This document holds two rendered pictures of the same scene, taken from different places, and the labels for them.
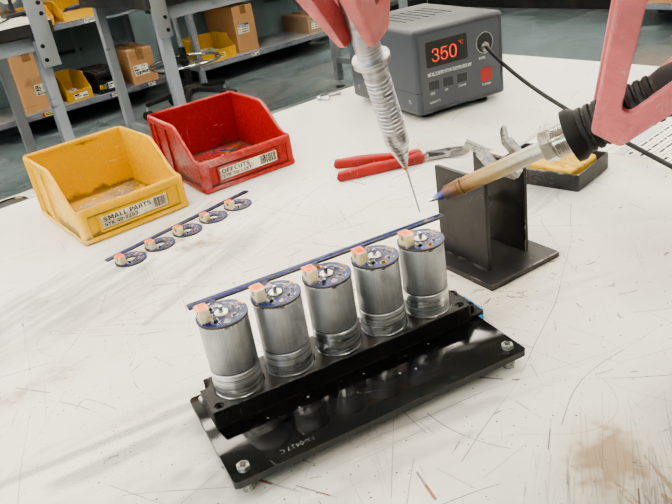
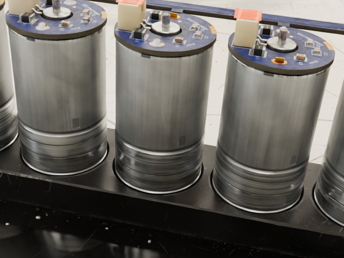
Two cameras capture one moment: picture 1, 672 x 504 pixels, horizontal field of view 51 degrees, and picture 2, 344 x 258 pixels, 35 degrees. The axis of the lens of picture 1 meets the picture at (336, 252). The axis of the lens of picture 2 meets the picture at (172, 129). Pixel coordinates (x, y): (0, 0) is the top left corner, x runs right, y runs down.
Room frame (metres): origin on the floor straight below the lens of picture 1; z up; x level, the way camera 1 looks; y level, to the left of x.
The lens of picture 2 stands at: (0.21, -0.06, 0.86)
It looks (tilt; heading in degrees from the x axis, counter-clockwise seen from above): 33 degrees down; 33
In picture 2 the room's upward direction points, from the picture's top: 4 degrees clockwise
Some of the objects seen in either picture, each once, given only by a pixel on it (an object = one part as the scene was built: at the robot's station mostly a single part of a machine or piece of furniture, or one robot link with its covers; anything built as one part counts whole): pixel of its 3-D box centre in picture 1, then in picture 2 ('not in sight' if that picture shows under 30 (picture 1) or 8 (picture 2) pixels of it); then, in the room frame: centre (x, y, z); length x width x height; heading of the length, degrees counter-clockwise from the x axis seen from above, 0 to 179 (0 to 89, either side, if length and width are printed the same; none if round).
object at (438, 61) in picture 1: (423, 58); not in sight; (0.82, -0.14, 0.80); 0.15 x 0.12 x 0.10; 23
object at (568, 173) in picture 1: (550, 164); not in sight; (0.54, -0.19, 0.76); 0.07 x 0.05 x 0.02; 44
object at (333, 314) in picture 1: (333, 315); (160, 115); (0.31, 0.01, 0.79); 0.02 x 0.02 x 0.05
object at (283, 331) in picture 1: (284, 334); (61, 99); (0.30, 0.03, 0.79); 0.02 x 0.02 x 0.05
